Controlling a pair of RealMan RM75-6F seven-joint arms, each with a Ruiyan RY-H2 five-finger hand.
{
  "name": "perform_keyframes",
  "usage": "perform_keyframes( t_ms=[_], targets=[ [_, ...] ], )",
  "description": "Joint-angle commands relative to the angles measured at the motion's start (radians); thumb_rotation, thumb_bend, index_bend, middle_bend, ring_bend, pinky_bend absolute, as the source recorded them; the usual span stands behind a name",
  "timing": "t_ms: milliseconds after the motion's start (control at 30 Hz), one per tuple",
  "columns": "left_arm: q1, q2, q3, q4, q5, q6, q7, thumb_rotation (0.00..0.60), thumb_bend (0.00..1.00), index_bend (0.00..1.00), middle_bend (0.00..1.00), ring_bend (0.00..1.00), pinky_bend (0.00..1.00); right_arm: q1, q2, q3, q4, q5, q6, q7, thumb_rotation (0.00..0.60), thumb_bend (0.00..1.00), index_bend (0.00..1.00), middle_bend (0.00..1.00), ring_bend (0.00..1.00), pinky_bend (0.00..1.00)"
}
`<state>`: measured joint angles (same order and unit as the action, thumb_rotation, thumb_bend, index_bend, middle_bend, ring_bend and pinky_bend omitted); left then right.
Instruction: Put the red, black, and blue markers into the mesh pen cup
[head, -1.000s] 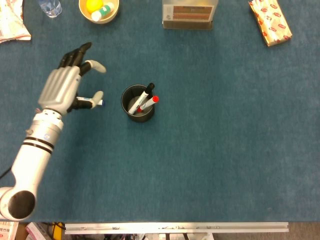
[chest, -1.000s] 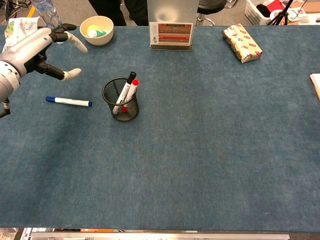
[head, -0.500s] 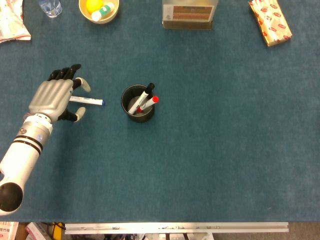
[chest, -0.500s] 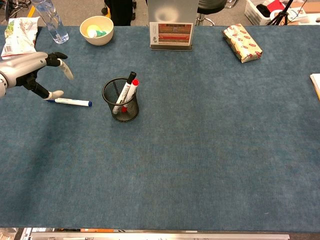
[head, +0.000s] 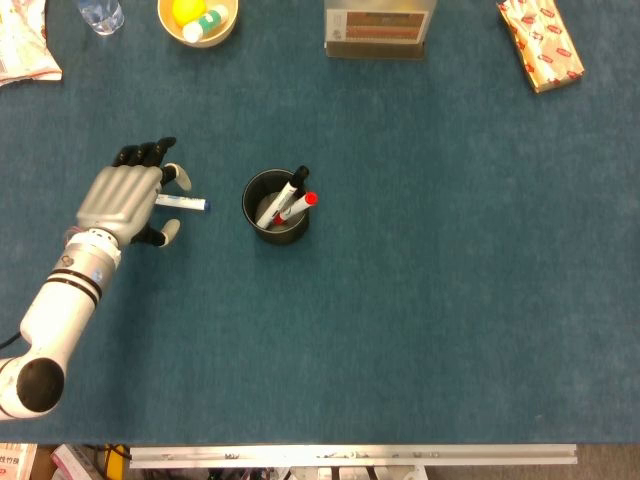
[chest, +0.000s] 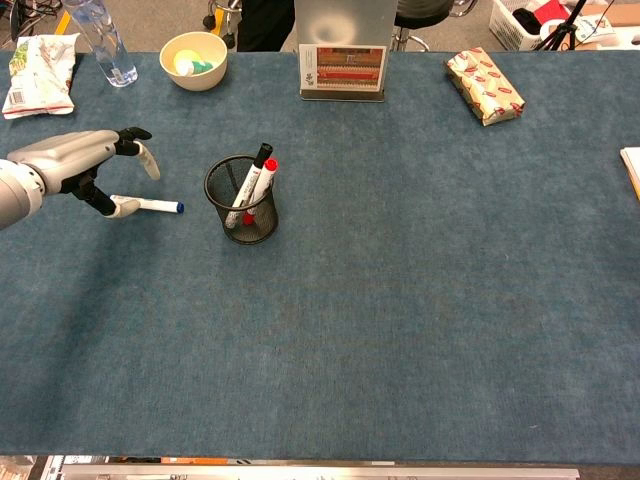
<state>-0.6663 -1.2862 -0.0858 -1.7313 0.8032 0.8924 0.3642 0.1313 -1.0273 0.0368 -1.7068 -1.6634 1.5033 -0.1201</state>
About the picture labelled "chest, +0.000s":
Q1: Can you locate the chrome stool with castors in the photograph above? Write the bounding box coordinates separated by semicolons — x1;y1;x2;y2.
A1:
202;0;241;50

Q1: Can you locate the yellow ball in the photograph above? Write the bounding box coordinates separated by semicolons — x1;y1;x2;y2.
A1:
173;48;202;71

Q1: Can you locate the cream round bowl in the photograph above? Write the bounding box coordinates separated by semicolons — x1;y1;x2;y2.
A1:
158;30;229;93

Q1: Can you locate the person in black trousers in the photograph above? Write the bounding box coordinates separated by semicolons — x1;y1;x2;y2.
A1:
235;0;296;53

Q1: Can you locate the white plastic basket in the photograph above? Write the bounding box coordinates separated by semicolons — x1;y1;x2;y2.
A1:
488;0;576;52

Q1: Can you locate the black seat chrome stool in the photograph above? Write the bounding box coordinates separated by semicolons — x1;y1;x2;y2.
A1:
391;0;479;53

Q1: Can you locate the brown cardboard box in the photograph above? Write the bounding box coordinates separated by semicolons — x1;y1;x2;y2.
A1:
579;0;640;27

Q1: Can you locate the aluminium profile rail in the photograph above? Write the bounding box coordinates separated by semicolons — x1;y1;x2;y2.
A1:
59;462;581;480

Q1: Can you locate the black cylindrical pen cup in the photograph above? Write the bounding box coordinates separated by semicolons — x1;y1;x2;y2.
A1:
202;153;280;246

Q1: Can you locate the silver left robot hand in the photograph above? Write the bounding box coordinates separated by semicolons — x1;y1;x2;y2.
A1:
5;126;162;221

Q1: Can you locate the white printed snack bag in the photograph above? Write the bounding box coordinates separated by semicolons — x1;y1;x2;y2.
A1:
1;33;81;120

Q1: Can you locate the red flat item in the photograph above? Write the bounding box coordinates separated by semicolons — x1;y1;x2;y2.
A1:
529;0;572;24

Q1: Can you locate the tan cardboard box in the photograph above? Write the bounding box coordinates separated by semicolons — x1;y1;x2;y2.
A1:
293;0;400;104

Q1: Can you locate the black tripod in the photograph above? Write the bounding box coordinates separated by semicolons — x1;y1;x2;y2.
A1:
539;0;589;51

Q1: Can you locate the small green white bottle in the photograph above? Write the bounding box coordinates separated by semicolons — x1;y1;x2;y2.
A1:
175;58;215;77

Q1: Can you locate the blue whiteboard marker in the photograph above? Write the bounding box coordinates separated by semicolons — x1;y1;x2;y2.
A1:
110;194;185;215

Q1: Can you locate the white bag blue print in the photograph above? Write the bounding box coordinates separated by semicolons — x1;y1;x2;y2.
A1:
574;14;617;44

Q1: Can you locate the blue felt table mat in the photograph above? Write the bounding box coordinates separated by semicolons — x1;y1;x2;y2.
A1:
0;49;640;464

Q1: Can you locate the red whiteboard marker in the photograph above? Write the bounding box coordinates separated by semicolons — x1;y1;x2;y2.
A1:
242;158;279;227

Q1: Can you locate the red print wrapped package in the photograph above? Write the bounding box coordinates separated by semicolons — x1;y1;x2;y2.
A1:
444;46;527;127

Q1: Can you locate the clear plastic water bottle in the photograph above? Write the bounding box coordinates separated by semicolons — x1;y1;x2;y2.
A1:
63;0;139;89

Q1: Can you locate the printed red pattern card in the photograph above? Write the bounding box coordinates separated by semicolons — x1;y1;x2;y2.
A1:
298;43;388;94

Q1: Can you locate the black whiteboard marker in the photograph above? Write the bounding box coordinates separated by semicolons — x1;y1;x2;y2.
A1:
224;142;274;230

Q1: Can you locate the black bag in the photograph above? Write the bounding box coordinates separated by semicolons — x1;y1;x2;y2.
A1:
512;7;545;36

